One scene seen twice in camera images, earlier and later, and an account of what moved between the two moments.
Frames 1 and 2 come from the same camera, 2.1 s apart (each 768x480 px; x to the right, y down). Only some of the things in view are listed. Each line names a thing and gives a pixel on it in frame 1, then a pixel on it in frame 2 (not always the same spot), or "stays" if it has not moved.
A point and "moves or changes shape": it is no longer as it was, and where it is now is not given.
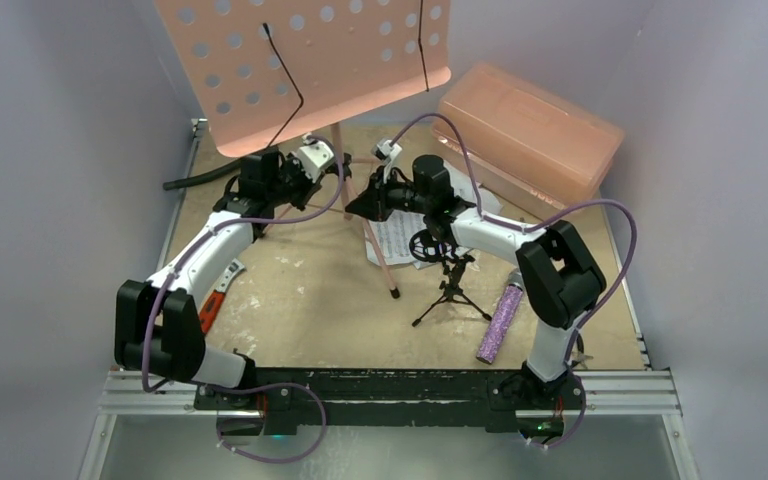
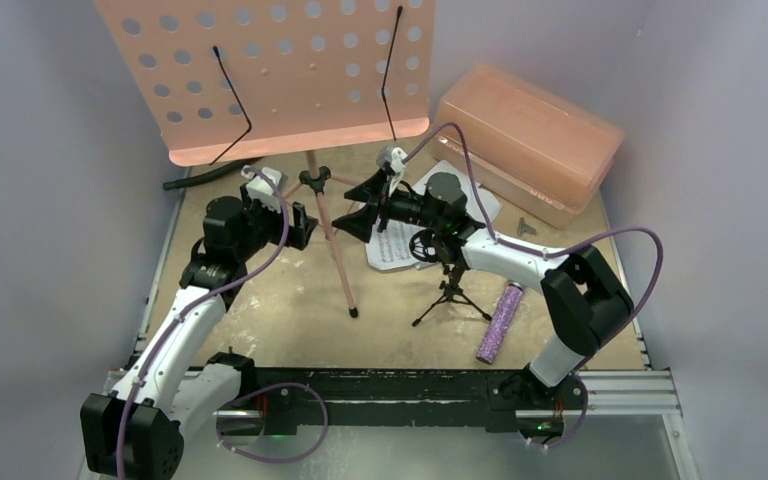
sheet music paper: x=396 y=232 stays
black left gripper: x=293 y=166 to x=300 y=229
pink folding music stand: x=262 y=71 moves or changes shape
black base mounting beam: x=280 y=399 stays
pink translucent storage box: x=545 y=145 stays
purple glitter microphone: x=502 y=319 stays
